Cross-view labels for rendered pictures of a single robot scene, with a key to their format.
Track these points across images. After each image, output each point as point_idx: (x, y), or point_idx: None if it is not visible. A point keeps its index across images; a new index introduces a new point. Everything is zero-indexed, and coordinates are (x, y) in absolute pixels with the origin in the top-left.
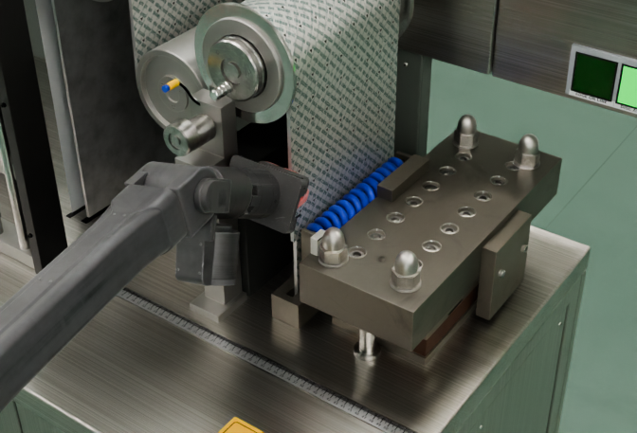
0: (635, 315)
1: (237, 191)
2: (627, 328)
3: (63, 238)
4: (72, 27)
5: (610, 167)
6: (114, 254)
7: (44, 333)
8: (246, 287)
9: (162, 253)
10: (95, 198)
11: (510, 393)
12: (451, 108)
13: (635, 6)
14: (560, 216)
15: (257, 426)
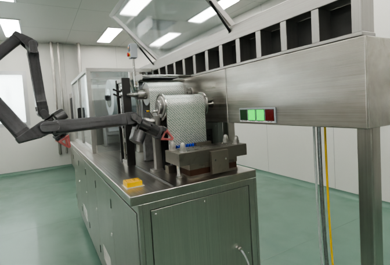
0: (346, 261)
1: (145, 123)
2: (340, 263)
3: (134, 158)
4: (146, 115)
5: (353, 222)
6: (105, 117)
7: (82, 122)
8: (163, 167)
9: (119, 124)
10: (148, 156)
11: (220, 199)
12: (303, 203)
13: (248, 94)
14: (328, 232)
15: (142, 182)
